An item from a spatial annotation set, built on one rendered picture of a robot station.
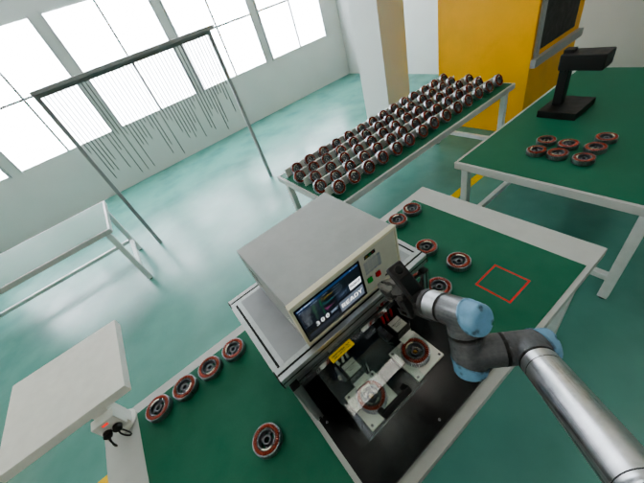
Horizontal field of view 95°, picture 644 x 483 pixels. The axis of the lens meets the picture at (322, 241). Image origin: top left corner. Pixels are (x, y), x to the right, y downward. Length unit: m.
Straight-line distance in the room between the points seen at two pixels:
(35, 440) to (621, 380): 2.53
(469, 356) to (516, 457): 1.30
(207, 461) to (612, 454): 1.23
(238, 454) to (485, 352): 0.99
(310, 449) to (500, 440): 1.10
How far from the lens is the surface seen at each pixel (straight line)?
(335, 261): 0.92
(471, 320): 0.71
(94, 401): 1.26
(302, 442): 1.32
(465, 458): 2.01
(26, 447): 1.36
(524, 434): 2.09
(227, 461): 1.42
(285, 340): 1.06
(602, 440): 0.66
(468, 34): 4.40
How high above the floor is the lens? 1.96
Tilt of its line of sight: 40 degrees down
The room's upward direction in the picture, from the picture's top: 20 degrees counter-clockwise
